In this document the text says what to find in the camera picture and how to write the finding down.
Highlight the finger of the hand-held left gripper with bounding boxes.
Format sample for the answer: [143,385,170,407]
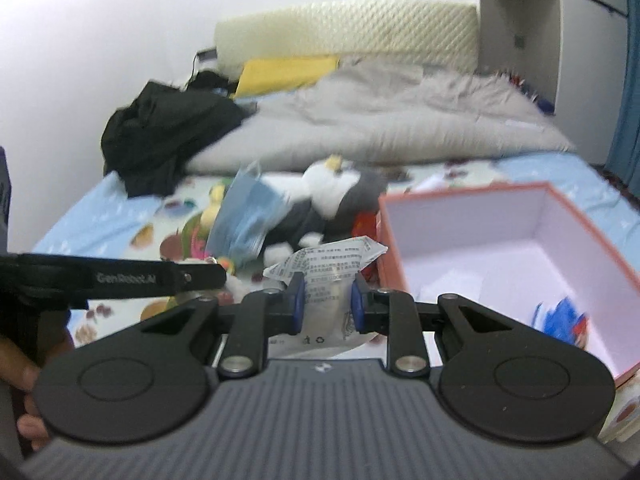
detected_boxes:
[20,254,227,311]

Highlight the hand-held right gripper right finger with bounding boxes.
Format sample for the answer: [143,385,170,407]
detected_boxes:
[350,274,522,379]

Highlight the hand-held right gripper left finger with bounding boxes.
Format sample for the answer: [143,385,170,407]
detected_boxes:
[134,272,307,380]

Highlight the clear printed plastic packet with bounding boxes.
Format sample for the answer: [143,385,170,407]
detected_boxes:
[263,235,390,350]

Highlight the pink cardboard box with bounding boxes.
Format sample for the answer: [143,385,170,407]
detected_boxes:
[378,182,640,389]

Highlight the person's left hand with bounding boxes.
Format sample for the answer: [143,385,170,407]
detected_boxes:
[0,337,51,453]

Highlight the fruit printed bed sheet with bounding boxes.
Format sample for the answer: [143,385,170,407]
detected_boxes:
[32,150,640,461]

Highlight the red foil packet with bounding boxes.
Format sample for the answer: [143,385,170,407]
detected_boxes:
[352,211,384,281]

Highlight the blue plastic packet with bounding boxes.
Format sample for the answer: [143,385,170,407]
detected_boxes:
[206,162,292,266]

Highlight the grey and white plush toy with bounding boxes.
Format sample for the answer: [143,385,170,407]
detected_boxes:
[263,156,388,261]

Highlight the black clothing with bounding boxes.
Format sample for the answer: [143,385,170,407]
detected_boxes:
[101,80,257,198]

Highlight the blue and red small item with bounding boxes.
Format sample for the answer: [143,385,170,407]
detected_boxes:
[532,296,592,349]

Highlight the yellow pillow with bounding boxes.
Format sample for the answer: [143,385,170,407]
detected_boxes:
[234,56,341,99]

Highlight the cream quilted headboard cushion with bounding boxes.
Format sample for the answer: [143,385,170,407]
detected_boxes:
[215,2,480,74]

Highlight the hanging clothes on rack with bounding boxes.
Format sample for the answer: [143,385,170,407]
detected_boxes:
[602,10,640,197]

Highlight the white wardrobe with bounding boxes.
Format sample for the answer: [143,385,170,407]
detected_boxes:
[477,0,632,166]

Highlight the black charger cable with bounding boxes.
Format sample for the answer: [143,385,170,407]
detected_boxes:
[187,47,219,91]

